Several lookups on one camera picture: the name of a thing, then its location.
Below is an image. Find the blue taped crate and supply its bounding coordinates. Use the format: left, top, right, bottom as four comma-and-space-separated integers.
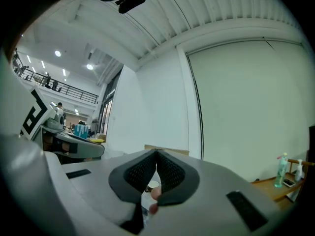
73, 123, 89, 140

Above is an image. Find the wooden shelf unit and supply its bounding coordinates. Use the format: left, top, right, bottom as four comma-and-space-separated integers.
250, 158, 315, 204

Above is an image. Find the person's left hand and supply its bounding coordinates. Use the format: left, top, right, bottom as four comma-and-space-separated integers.
43, 134, 70, 155

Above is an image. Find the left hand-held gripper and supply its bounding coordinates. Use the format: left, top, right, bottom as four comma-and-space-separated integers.
19, 86, 105, 159

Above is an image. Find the green spray bottle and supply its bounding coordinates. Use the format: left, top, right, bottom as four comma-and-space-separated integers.
274, 152, 288, 188

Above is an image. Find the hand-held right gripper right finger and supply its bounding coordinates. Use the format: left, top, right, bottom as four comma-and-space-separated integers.
137, 149, 293, 236

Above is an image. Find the white pump bottle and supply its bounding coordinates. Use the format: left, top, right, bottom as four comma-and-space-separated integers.
294, 159, 304, 181

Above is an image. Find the person's right hand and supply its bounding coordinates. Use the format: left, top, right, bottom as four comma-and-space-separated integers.
148, 187, 162, 215

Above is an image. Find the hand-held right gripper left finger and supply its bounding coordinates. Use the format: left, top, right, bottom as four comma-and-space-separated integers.
62, 149, 158, 236

